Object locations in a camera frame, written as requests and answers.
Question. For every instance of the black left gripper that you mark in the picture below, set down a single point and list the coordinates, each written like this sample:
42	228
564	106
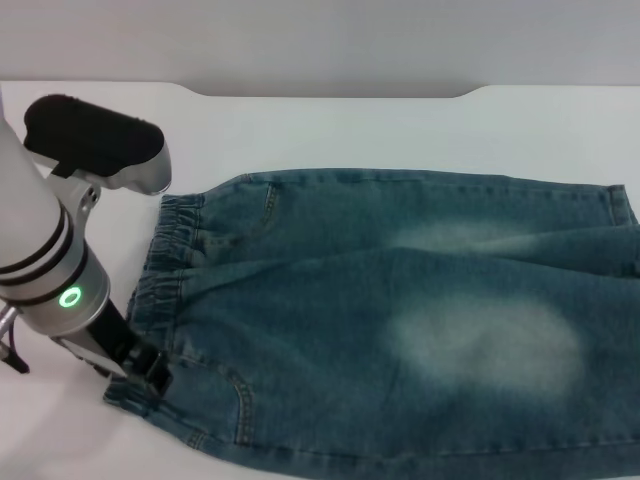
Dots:
112	340

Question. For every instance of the blue denim shorts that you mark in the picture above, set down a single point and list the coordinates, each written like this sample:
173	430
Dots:
380	320

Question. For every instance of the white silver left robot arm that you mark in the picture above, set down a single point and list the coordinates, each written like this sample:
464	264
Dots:
40	250

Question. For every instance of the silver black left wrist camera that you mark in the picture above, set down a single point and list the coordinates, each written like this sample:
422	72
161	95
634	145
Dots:
100	140

